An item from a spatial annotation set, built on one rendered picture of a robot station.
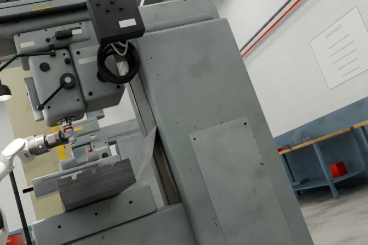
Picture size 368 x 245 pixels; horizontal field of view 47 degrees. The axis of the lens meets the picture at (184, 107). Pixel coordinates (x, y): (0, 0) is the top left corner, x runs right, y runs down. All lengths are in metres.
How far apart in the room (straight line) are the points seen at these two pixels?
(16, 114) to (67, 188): 2.55
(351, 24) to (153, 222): 5.01
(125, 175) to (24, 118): 2.54
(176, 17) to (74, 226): 1.12
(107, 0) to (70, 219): 0.92
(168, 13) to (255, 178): 0.93
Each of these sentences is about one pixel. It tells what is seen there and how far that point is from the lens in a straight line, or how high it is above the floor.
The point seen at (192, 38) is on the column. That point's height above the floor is 1.48.
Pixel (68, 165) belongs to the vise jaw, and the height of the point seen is 1.06.
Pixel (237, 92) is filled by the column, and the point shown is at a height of 1.17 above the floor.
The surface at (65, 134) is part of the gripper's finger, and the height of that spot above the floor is 1.24.
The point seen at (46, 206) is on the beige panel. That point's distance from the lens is 3.71.
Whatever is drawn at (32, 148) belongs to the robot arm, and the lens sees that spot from 2.04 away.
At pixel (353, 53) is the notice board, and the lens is 6.45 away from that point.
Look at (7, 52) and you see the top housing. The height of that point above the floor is 1.73.
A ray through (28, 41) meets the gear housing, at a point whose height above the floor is 1.68.
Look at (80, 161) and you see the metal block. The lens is 1.77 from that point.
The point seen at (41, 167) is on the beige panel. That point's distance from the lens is 3.74.
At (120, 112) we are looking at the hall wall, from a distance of 11.45.
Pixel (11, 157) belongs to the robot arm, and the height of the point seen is 1.21.
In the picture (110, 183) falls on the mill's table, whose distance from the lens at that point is 1.35.
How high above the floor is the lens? 0.83
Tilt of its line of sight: 10 degrees up
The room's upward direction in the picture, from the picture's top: 19 degrees counter-clockwise
